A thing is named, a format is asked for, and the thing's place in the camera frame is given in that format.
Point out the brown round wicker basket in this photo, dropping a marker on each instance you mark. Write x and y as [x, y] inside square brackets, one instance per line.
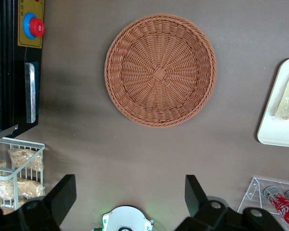
[160, 72]

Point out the black emergency stop control box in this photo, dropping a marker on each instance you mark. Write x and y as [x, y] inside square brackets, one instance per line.
[12, 72]

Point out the clear acrylic bottle rack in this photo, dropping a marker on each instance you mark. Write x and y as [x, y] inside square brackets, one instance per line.
[253, 192]

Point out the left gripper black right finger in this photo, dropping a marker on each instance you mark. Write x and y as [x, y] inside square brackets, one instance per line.
[197, 202]

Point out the grey metal strut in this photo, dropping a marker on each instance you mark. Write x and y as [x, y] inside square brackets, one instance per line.
[4, 132]

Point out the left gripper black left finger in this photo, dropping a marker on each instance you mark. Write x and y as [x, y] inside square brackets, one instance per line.
[63, 197]

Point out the cream plastic tray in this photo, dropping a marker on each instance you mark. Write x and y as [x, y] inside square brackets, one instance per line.
[269, 130]

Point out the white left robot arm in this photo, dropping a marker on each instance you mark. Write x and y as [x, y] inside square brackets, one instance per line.
[125, 219]

